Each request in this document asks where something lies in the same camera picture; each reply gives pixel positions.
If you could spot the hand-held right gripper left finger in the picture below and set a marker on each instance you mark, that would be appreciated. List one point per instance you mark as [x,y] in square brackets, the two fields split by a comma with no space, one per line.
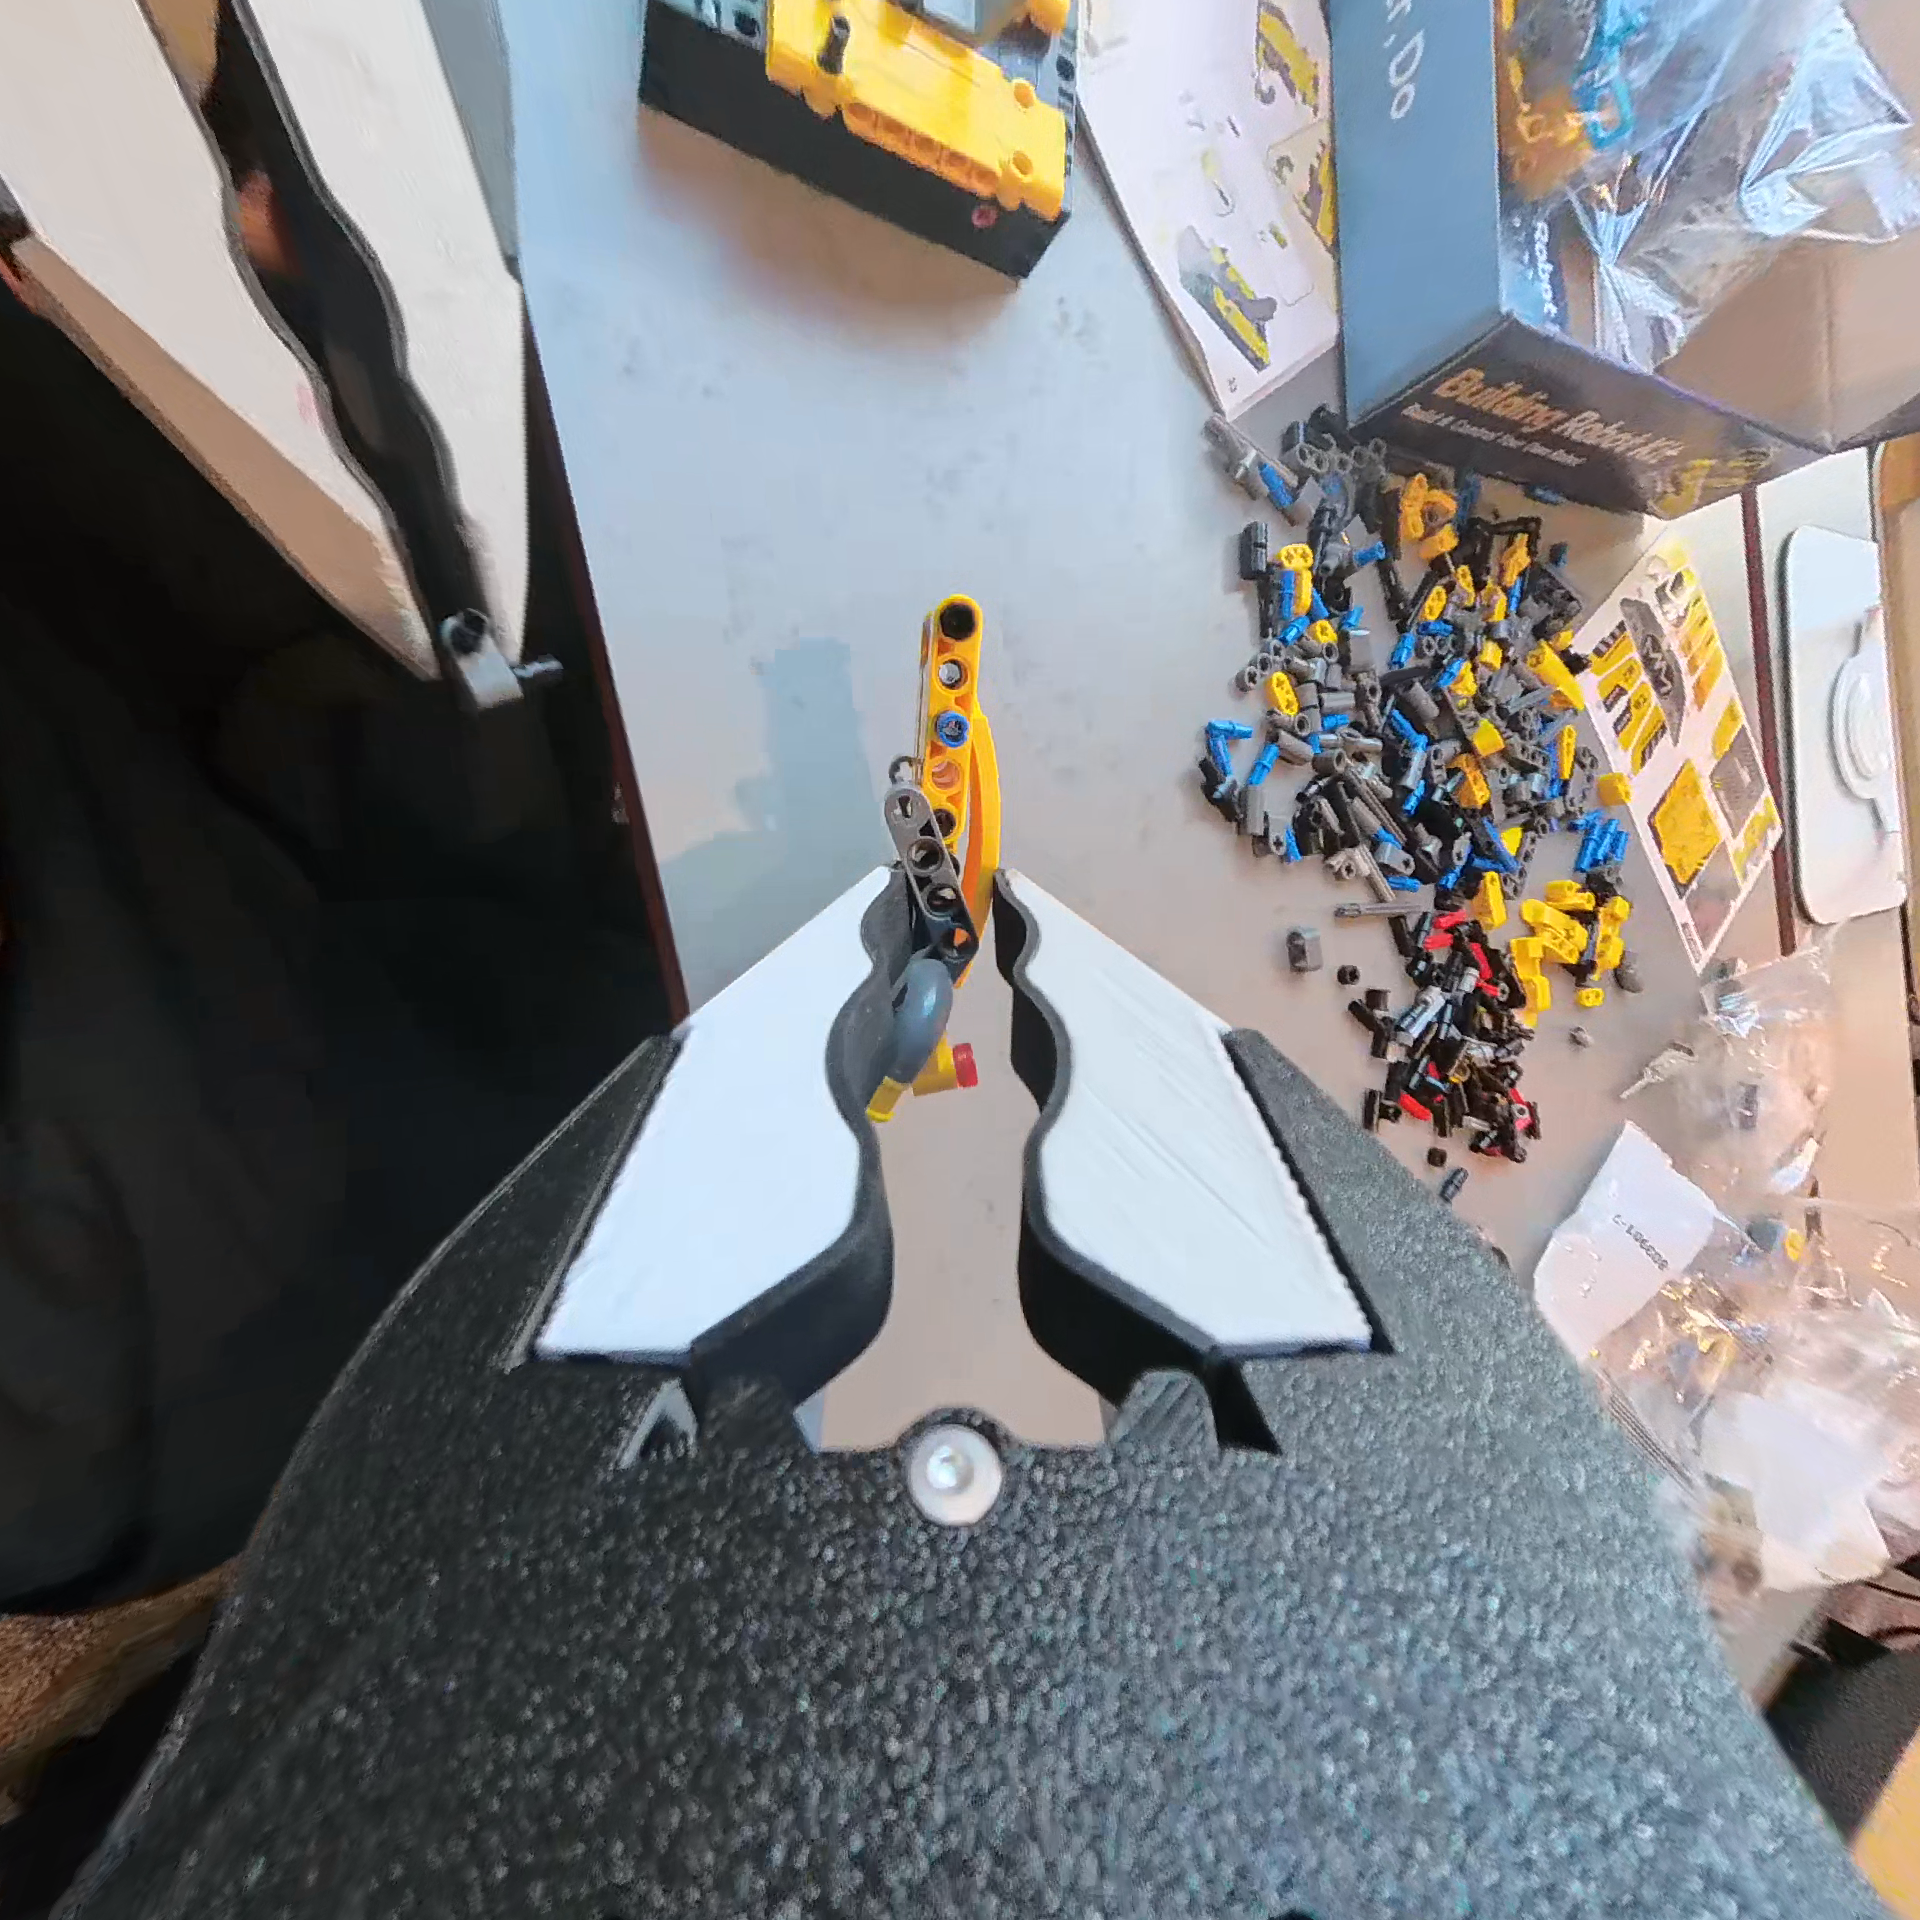
[718,1185]

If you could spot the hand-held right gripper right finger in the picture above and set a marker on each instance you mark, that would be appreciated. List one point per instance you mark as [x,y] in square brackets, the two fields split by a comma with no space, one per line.
[1186,1185]

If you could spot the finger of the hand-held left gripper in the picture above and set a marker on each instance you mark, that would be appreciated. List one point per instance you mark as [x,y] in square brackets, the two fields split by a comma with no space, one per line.
[119,196]
[435,225]

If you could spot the yellow curved toy arm assembly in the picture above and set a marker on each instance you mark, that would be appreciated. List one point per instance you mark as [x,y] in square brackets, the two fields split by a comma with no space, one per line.
[953,719]

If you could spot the grey desk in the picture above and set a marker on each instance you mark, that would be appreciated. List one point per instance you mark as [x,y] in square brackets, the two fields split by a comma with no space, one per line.
[749,497]

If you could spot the black battery box base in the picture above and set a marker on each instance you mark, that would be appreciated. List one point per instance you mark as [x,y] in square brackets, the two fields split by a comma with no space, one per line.
[900,105]

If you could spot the pile of small building parts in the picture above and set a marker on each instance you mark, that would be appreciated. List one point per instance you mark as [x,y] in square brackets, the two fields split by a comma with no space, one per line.
[1426,750]

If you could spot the person's black trousers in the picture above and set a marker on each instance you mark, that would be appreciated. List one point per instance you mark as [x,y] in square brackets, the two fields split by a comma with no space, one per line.
[223,1050]

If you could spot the empty clear plastic bags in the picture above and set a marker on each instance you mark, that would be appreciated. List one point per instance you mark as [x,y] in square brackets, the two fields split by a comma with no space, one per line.
[1726,1350]

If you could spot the yellow black sticker sheet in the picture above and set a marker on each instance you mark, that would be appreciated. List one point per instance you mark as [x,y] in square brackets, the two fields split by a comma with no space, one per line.
[1680,810]

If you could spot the white rounded plastic device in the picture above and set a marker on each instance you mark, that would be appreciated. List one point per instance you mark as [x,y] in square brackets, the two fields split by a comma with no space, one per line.
[1831,781]

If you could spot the open instruction booklet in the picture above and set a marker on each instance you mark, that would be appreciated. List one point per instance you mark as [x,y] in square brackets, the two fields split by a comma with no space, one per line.
[1200,225]

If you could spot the blue building kit box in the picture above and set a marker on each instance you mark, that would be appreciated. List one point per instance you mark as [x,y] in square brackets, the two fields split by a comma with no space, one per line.
[1426,255]

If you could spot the clear plastic bags with parts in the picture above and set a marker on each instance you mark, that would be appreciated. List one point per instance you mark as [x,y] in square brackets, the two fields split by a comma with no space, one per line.
[1726,165]

